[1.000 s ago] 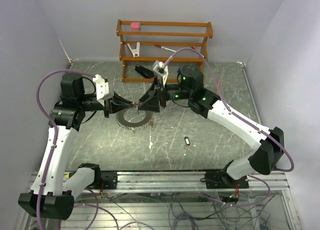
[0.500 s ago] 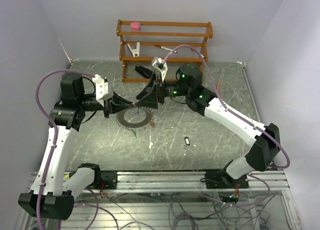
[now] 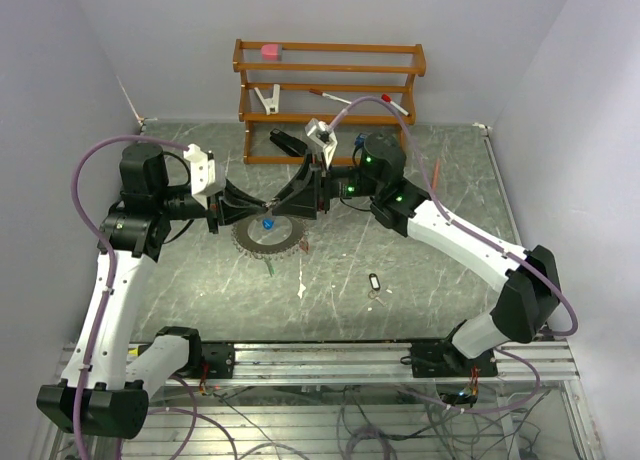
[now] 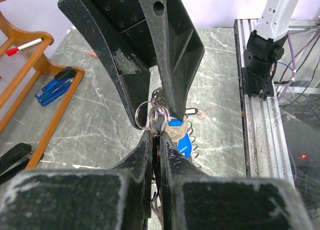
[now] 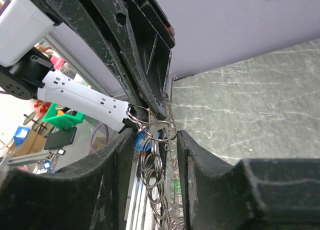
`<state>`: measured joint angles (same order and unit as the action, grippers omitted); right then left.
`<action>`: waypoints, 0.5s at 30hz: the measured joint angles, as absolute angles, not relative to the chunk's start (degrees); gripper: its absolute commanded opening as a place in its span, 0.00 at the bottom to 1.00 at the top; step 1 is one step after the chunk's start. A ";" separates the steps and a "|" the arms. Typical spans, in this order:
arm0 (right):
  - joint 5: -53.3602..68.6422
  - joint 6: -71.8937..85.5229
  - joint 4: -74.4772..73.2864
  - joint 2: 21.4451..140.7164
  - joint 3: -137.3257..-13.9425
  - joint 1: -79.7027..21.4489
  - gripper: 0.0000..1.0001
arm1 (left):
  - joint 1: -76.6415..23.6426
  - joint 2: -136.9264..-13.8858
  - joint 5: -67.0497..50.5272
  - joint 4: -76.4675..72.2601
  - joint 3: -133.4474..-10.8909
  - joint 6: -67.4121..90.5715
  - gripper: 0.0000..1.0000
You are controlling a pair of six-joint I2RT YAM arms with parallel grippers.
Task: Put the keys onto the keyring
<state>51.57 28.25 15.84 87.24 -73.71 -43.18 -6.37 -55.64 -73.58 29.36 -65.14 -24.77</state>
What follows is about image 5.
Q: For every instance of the green plastic frame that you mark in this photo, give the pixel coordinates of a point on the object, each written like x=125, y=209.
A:
x=62, y=121

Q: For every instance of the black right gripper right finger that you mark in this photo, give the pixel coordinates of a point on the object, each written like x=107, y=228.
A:
x=254, y=194

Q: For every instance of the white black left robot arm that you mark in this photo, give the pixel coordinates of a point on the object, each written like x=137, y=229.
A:
x=34, y=77

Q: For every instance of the green key tag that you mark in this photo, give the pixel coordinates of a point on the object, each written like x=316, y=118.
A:
x=176, y=186

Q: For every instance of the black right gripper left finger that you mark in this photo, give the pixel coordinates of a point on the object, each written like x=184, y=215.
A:
x=89, y=194

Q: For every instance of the large keyring with small rings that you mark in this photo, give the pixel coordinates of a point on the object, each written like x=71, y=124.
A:
x=159, y=165

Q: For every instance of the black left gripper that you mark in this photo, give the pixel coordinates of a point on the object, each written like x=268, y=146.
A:
x=129, y=41

